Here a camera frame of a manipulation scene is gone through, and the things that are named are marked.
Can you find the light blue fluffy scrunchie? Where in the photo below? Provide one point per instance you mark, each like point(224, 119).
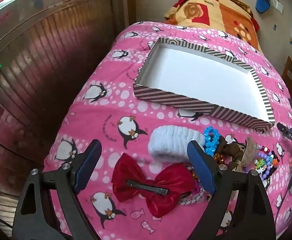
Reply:
point(171, 137)

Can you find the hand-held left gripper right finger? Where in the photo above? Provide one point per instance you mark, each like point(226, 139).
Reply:
point(201, 170)

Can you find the red velvet bow hair clip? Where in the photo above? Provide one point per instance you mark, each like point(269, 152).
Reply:
point(133, 170)

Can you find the pink penguin blanket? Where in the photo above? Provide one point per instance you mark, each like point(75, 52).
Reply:
point(106, 110)

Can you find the striped cardboard box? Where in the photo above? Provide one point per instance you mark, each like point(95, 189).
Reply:
point(198, 75)

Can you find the orange floral blanket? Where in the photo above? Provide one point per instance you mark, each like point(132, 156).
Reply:
point(221, 12)

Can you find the white wall switch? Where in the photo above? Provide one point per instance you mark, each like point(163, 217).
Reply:
point(277, 5)

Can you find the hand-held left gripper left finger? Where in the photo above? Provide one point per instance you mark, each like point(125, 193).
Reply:
point(88, 165)

